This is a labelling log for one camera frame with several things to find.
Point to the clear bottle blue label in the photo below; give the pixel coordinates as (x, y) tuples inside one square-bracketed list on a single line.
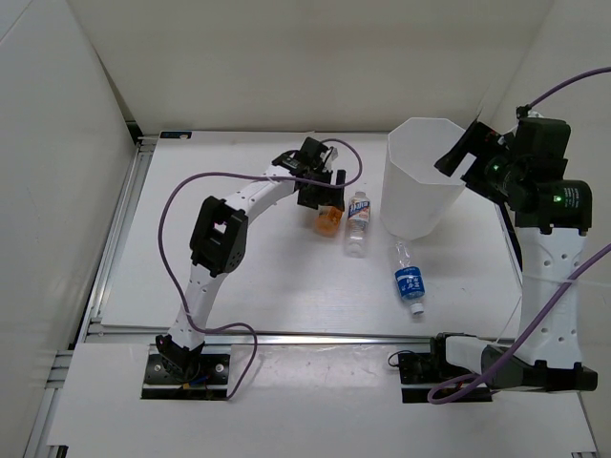
[(408, 278)]

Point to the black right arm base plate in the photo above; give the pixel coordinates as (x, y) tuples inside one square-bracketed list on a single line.
[(418, 375)]

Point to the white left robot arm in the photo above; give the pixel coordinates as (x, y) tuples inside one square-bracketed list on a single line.
[(218, 241)]

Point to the orange juice bottle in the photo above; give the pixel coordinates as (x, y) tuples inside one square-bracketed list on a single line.
[(328, 221)]

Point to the white octagonal plastic bin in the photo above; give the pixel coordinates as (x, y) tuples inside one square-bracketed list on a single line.
[(415, 196)]

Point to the aluminium left frame rail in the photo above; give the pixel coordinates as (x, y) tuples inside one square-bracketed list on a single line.
[(125, 212)]

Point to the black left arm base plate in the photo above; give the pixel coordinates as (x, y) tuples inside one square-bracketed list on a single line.
[(208, 381)]

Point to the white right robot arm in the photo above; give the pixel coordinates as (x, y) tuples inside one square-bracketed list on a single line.
[(545, 355)]

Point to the aluminium frame rail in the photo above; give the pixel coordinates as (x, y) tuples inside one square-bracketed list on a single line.
[(125, 212), (102, 334)]

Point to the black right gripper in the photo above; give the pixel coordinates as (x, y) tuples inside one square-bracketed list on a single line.
[(450, 162)]

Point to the clear bottle red-blue label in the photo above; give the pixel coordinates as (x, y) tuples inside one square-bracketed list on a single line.
[(357, 224)]

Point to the blue label sticker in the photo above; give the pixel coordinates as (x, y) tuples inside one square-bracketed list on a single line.
[(175, 135)]

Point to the aluminium front frame rail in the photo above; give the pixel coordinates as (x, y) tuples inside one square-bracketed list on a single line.
[(102, 334)]

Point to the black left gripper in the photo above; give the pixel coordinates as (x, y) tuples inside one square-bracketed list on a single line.
[(312, 201)]

